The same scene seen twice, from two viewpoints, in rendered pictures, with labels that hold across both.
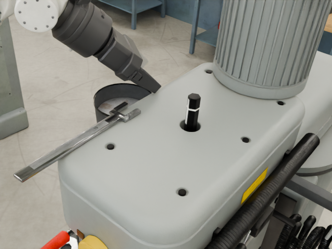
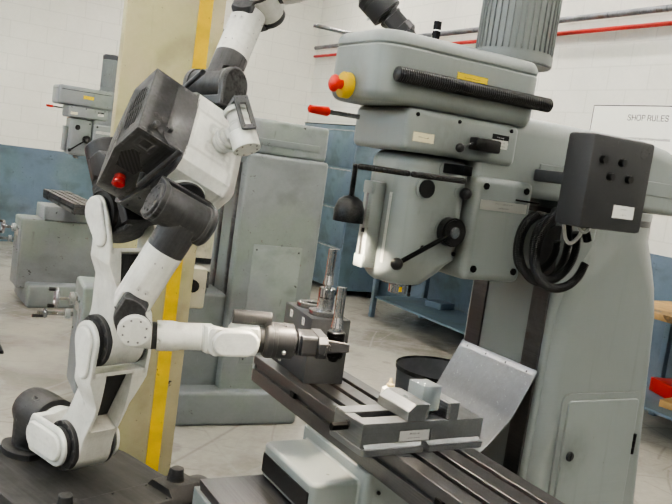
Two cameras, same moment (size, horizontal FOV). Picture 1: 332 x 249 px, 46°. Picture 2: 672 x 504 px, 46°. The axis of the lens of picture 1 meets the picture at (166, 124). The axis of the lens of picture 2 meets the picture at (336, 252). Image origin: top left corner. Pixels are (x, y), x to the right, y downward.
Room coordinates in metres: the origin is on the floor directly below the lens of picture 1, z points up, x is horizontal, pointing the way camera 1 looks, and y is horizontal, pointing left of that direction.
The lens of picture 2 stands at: (-1.34, -0.70, 1.59)
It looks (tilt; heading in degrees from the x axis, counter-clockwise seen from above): 7 degrees down; 24
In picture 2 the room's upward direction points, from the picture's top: 8 degrees clockwise
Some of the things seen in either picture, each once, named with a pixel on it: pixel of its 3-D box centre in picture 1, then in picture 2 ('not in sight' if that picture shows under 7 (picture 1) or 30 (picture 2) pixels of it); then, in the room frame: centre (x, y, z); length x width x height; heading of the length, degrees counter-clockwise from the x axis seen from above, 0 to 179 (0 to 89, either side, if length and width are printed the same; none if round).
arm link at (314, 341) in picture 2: not in sight; (298, 343); (0.40, 0.14, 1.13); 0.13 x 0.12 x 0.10; 39
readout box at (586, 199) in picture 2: not in sight; (606, 183); (0.59, -0.49, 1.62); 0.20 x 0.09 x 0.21; 144
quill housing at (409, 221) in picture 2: not in sight; (409, 218); (0.55, -0.05, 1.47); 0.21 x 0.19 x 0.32; 54
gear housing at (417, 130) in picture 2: not in sight; (435, 135); (0.58, -0.07, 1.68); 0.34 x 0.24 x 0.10; 144
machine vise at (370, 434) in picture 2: not in sight; (410, 417); (0.42, -0.17, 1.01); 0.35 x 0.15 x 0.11; 145
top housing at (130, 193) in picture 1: (190, 155); (433, 81); (0.56, -0.05, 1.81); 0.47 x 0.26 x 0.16; 144
